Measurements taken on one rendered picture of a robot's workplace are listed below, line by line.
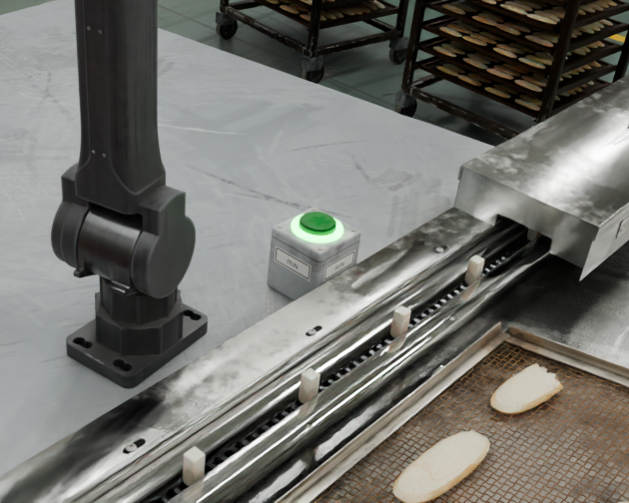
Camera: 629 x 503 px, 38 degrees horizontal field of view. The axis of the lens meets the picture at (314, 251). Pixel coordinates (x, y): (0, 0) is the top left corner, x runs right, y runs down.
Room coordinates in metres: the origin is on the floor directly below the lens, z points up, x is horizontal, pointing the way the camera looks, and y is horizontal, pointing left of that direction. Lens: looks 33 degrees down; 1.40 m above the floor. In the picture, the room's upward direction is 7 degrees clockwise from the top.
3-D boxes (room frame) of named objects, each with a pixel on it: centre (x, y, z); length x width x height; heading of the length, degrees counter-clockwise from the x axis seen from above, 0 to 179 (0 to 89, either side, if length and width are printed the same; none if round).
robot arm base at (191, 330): (0.69, 0.16, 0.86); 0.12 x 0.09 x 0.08; 151
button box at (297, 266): (0.82, 0.00, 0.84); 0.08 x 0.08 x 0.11; 53
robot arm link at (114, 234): (0.67, 0.16, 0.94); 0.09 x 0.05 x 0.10; 158
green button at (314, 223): (0.82, 0.00, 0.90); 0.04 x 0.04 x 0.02
